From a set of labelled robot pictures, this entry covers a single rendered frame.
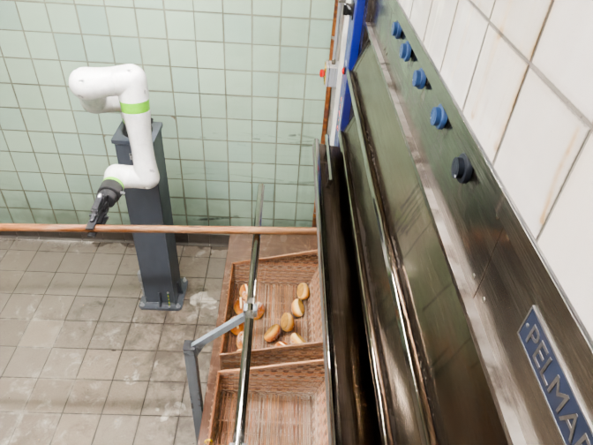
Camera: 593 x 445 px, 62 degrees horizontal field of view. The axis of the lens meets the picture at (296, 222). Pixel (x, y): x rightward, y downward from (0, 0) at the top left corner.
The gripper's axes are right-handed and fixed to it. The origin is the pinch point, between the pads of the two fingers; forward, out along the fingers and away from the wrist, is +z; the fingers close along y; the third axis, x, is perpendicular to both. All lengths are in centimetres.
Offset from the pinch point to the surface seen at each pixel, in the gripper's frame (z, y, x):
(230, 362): 25, 49, -55
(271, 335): 8, 53, -71
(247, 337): 50, 0, -63
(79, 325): -44, 118, 45
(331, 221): 18, -23, -89
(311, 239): -66, 60, -91
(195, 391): 39, 49, -42
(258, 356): 25, 44, -66
